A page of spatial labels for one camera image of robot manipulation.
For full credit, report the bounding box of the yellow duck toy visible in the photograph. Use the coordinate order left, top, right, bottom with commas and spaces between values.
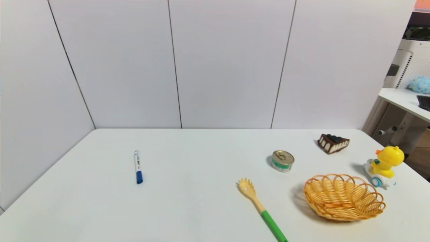
363, 146, 405, 189

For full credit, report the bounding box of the wooden pasta spoon green handle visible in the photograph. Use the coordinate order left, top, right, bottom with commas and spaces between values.
237, 178, 289, 242

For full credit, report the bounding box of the chocolate cake slice toy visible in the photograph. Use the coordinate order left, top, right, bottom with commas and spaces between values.
317, 133, 350, 155

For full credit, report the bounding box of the yellow woven basket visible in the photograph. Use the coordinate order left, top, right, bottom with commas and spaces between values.
304, 173, 387, 222

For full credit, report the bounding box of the light blue fluffy object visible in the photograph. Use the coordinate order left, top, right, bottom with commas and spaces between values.
408, 76, 430, 95

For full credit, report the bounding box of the white pegboard panel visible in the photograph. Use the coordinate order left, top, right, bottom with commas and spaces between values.
383, 39, 430, 89

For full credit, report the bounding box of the white desk leg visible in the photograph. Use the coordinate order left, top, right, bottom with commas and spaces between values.
391, 113, 421, 155

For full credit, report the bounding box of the white side desk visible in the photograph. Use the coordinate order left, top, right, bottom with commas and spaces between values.
379, 88, 430, 123

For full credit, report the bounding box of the blue capped white marker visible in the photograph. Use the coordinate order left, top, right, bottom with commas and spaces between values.
134, 150, 143, 185

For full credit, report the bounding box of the small green labelled tin can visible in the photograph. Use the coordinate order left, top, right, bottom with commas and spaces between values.
271, 150, 295, 173

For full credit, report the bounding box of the black flat device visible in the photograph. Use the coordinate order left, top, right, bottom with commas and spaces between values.
417, 95, 430, 112

